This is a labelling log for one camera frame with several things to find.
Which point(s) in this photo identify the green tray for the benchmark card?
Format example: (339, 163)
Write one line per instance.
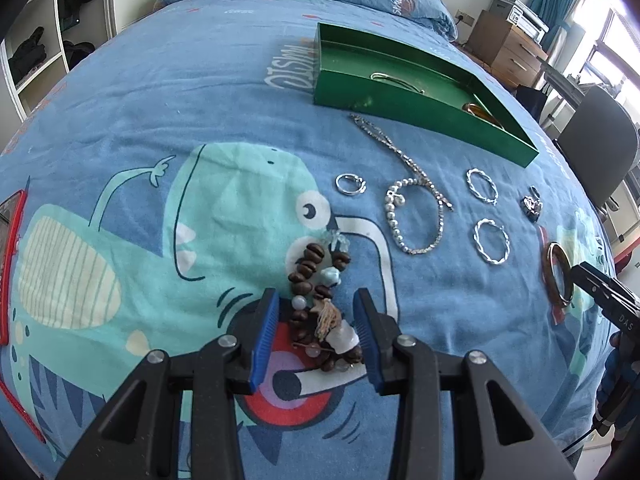
(360, 95)

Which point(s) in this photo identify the blue printed bedsheet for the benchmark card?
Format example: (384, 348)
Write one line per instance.
(150, 110)

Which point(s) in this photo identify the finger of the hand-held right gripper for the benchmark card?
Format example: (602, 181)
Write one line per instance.
(597, 285)

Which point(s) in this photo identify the dark folded clothing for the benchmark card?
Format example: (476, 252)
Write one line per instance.
(27, 55)

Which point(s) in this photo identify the wall socket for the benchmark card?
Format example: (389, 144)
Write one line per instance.
(465, 17)

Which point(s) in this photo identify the amber bangle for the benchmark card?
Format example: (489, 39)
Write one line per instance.
(548, 272)
(472, 108)

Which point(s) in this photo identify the silver bangle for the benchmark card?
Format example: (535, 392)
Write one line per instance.
(382, 75)

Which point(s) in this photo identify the wooden nightstand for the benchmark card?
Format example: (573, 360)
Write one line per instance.
(505, 45)

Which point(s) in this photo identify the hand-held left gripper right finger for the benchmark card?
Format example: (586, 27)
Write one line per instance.
(364, 330)

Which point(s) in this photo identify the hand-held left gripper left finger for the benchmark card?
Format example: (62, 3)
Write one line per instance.
(267, 330)

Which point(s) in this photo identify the person's right hand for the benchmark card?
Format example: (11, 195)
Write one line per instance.
(614, 385)

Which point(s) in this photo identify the twisted silver hoop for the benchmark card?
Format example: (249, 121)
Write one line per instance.
(469, 180)
(476, 242)

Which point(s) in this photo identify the grey desk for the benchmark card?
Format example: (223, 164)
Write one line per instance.
(565, 80)

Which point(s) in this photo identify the black chair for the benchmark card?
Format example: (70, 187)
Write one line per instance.
(600, 135)

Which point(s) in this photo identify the black tote bag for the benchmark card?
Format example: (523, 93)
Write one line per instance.
(532, 102)

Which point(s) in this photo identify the white printer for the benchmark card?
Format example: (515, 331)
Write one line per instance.
(520, 12)

